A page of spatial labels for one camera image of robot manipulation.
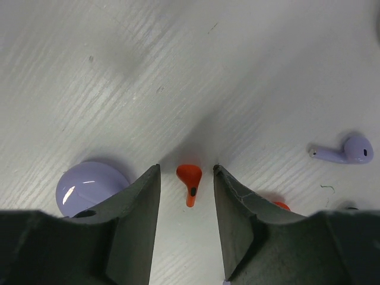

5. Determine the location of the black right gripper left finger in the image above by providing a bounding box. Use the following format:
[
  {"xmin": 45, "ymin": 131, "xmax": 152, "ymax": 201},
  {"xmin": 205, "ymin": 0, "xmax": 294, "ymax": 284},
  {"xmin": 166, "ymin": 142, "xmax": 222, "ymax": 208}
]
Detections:
[{"xmin": 1, "ymin": 164, "xmax": 161, "ymax": 284}]

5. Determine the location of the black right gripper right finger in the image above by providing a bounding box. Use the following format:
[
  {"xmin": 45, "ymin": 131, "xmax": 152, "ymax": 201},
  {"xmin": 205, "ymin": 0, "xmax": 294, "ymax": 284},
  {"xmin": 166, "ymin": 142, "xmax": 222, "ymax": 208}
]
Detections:
[{"xmin": 213, "ymin": 165, "xmax": 379, "ymax": 284}]

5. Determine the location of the orange earbud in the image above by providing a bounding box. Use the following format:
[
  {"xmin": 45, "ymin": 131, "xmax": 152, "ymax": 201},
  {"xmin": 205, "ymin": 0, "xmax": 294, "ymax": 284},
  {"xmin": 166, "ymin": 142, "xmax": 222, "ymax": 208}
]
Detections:
[
  {"xmin": 176, "ymin": 164, "xmax": 202, "ymax": 208},
  {"xmin": 274, "ymin": 201, "xmax": 291, "ymax": 211}
]

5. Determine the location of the lilac earbud charging case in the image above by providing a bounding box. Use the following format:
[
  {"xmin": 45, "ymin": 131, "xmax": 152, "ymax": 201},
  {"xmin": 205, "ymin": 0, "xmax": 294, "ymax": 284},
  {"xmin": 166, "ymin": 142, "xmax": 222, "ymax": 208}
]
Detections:
[{"xmin": 55, "ymin": 161, "xmax": 129, "ymax": 217}]

